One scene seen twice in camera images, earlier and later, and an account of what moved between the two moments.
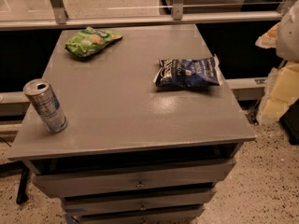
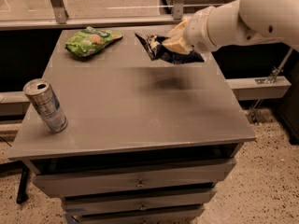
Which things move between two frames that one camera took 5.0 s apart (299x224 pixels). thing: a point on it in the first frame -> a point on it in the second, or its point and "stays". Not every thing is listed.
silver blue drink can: (40, 92) stays
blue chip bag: (178, 73) -> (153, 45)
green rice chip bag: (90, 41) stays
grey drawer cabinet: (153, 126) stays
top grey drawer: (97, 181) stays
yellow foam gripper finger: (268, 40) -> (176, 39)
